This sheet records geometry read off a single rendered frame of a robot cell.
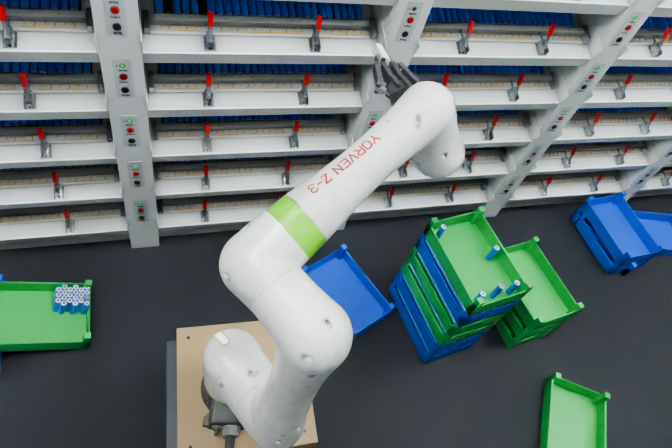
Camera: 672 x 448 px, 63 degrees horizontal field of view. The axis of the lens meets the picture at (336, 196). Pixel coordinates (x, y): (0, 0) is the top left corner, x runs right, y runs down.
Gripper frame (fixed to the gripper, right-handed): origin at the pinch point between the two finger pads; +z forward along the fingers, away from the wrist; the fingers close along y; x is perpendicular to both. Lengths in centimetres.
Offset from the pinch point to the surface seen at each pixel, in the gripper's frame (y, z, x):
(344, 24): -4.5, 15.6, -0.9
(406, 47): 11.6, 8.6, -2.9
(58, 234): -83, 21, -84
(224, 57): -36.0, 11.7, -9.0
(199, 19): -41.6, 17.4, -2.2
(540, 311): 73, -37, -80
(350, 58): -2.9, 10.2, -7.6
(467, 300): 29, -41, -55
